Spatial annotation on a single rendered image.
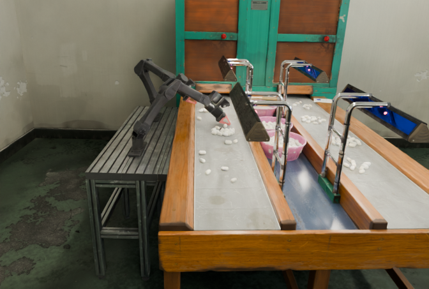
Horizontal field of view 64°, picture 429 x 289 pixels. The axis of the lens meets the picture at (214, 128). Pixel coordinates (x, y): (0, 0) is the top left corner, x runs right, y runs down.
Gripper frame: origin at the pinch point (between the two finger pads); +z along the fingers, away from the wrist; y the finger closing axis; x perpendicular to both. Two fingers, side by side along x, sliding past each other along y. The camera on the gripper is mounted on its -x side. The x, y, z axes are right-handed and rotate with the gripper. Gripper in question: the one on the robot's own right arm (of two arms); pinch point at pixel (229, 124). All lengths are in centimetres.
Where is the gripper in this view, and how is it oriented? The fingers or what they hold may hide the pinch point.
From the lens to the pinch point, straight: 220.8
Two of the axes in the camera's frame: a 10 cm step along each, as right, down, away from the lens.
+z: 7.3, 6.3, 2.5
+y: -0.4, -3.3, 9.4
